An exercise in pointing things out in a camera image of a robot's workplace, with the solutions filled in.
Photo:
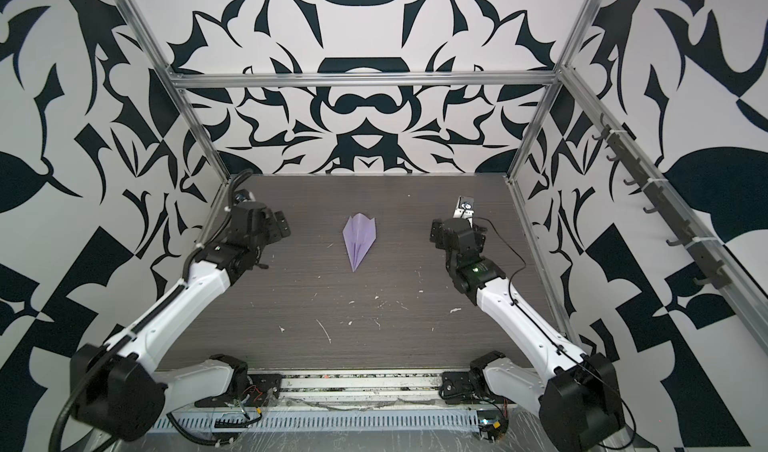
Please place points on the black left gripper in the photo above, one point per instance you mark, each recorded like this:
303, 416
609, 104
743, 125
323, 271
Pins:
276, 233

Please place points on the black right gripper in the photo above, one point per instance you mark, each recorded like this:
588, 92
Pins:
441, 233

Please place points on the lilac square paper sheet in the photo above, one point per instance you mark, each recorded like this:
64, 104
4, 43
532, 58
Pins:
359, 234

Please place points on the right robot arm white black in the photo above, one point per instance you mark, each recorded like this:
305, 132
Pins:
548, 350

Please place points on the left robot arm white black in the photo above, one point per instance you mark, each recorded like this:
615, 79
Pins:
117, 387

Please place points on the small green circuit board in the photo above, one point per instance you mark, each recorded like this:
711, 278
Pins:
492, 425

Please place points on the aluminium horizontal back bar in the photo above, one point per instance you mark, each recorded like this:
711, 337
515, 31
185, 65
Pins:
373, 79

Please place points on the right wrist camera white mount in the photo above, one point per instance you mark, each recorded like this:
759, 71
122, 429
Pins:
464, 208

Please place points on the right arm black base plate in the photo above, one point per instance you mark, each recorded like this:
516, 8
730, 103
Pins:
467, 387

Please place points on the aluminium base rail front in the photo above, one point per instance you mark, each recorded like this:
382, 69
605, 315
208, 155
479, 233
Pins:
360, 387

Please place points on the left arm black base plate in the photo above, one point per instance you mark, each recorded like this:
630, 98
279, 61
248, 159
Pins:
250, 390

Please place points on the aluminium frame corner post left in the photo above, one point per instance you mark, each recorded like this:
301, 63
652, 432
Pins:
131, 13

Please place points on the aluminium frame corner post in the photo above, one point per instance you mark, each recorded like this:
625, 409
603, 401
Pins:
584, 20
131, 13

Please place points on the white slotted cable duct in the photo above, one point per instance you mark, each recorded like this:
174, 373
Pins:
284, 421

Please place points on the aluminium frame corner post right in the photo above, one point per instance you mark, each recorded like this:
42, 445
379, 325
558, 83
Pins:
584, 20

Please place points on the hook rail on right wall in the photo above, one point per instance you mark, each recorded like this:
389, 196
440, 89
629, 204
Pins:
664, 202

